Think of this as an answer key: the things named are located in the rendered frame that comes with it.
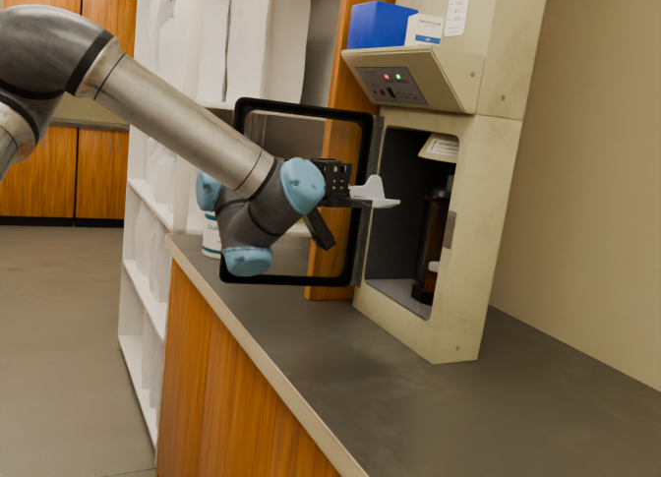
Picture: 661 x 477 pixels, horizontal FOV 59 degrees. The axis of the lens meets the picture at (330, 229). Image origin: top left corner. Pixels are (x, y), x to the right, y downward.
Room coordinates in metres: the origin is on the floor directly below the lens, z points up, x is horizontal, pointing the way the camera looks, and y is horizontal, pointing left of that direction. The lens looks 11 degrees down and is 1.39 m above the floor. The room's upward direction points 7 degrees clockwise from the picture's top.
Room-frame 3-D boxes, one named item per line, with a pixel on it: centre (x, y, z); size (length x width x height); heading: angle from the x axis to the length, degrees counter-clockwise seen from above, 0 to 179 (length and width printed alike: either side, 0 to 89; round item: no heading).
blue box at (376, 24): (1.25, -0.05, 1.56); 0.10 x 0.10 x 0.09; 28
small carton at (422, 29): (1.12, -0.12, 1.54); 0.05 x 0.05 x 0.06; 14
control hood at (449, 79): (1.16, -0.10, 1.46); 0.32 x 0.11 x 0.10; 28
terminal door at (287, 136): (1.27, 0.08, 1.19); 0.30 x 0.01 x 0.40; 108
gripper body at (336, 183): (1.07, 0.04, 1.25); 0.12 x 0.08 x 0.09; 118
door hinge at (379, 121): (1.31, -0.07, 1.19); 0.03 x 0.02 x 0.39; 28
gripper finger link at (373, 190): (1.06, -0.07, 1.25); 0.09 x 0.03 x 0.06; 82
